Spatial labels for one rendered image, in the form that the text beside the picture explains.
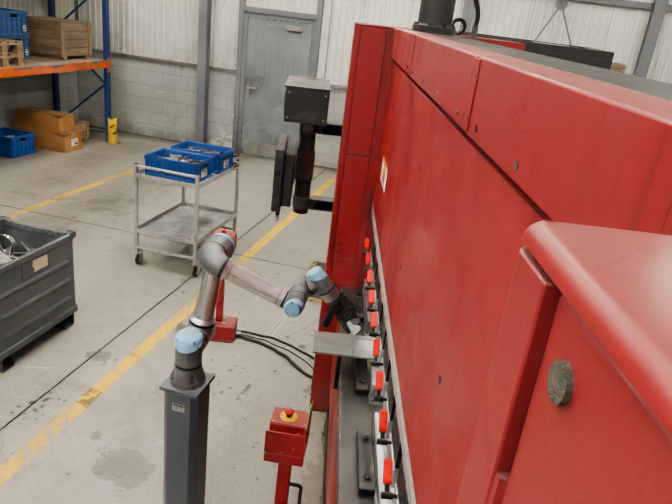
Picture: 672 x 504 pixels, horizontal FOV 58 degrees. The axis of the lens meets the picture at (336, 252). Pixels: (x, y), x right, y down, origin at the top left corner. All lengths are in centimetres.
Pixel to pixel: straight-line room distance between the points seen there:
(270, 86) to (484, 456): 958
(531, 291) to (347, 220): 319
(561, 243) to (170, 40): 1030
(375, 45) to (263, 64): 665
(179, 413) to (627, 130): 243
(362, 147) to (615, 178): 271
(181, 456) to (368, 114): 188
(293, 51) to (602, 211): 908
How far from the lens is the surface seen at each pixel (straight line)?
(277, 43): 966
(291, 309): 242
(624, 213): 56
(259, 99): 982
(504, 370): 18
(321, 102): 335
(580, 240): 17
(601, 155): 62
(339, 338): 272
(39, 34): 986
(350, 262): 343
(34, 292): 441
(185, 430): 283
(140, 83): 1076
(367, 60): 318
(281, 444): 249
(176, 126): 1055
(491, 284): 95
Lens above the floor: 235
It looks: 22 degrees down
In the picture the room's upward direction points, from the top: 7 degrees clockwise
